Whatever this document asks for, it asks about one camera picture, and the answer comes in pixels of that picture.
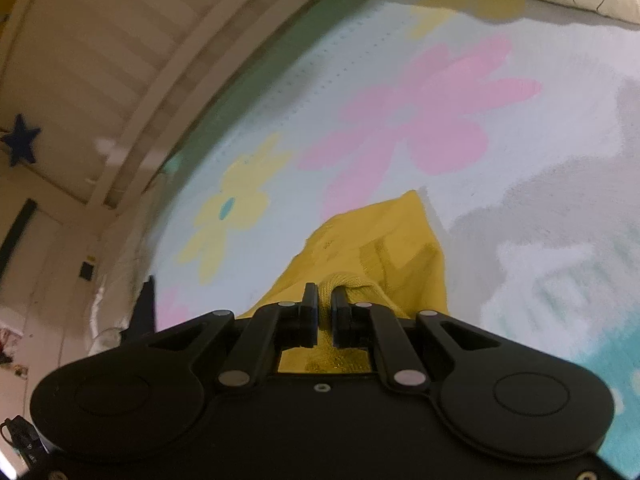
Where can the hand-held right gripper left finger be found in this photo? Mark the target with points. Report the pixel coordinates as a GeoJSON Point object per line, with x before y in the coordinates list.
{"type": "Point", "coordinates": [312, 315]}

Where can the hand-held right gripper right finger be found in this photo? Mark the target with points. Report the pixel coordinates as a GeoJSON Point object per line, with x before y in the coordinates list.
{"type": "Point", "coordinates": [339, 320]}

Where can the yellow knit sweater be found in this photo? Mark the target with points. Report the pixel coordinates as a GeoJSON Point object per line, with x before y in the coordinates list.
{"type": "Point", "coordinates": [380, 240]}

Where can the dark maroon folded cloth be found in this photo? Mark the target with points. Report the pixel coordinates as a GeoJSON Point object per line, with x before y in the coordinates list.
{"type": "Point", "coordinates": [146, 310]}

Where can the white pillow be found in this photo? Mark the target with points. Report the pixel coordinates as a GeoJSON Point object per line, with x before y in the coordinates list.
{"type": "Point", "coordinates": [120, 280]}

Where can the flowered pastel bed blanket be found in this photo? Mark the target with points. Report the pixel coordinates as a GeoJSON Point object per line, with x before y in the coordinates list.
{"type": "Point", "coordinates": [500, 160]}

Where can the blue star decoration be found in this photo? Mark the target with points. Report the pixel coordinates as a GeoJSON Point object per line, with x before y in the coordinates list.
{"type": "Point", "coordinates": [21, 140]}

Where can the dark wall socket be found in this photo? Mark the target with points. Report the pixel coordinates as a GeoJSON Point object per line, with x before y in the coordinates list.
{"type": "Point", "coordinates": [88, 269]}

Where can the dark vertical wall strip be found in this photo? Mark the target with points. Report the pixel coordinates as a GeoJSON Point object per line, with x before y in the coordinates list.
{"type": "Point", "coordinates": [15, 240]}

